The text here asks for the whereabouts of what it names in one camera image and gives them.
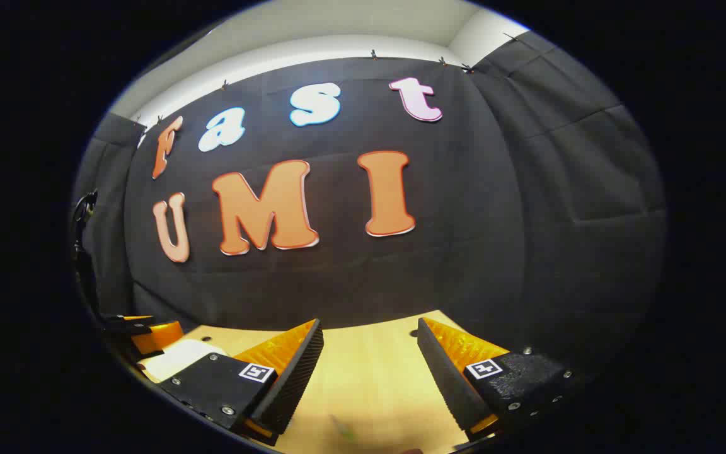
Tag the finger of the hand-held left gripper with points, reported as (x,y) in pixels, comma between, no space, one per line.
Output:
(158,337)

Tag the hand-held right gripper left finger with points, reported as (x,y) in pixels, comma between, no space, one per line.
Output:
(300,378)

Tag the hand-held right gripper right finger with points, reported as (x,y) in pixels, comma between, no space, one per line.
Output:
(445,384)

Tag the pale yellow suitcase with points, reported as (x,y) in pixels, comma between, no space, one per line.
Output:
(180,359)

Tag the white squeeze tube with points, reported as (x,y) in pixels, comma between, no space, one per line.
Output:
(344,430)

